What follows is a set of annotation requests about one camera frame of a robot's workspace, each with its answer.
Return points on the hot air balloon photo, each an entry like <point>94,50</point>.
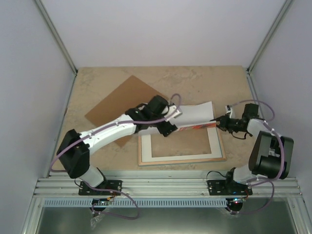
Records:
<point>195,114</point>

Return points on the aluminium corner post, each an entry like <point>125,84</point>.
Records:
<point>270,34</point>
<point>43,11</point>

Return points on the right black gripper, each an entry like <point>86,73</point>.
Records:
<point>224,123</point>

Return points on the clear plastic bag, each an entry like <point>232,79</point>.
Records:
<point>97,218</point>

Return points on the grey slotted cable duct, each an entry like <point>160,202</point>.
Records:
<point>140,202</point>

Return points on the left small circuit board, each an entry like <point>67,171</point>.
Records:
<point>102,201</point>

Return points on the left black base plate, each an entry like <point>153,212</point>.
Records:
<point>84,190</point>

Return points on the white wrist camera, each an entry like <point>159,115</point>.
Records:
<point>230,111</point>
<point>173,112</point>

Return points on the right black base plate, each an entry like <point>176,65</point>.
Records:
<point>223,187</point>

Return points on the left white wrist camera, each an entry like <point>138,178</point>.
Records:
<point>173,112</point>

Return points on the right small circuit board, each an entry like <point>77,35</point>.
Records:
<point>237,200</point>

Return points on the brown cardboard backing board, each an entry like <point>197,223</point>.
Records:
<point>129,94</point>

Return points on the right aluminium corner post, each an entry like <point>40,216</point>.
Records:
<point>270,34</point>

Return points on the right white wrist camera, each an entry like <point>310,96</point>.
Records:
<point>230,111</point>

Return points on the aluminium rail base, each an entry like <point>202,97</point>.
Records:
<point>136,183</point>

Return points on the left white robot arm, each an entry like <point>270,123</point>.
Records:
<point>76,148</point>

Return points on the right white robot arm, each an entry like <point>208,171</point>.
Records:
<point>270,157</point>

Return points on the blue wooden picture frame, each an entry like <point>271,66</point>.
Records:
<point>180,162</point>

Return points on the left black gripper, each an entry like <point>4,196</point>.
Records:
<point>168,129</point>

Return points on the white mat board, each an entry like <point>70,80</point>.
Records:
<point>146,148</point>

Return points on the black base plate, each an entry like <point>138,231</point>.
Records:
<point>84,190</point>
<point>223,187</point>

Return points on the left aluminium corner post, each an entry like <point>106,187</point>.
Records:
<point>43,11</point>

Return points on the small circuit board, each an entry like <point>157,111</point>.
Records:
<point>237,200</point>
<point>102,201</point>

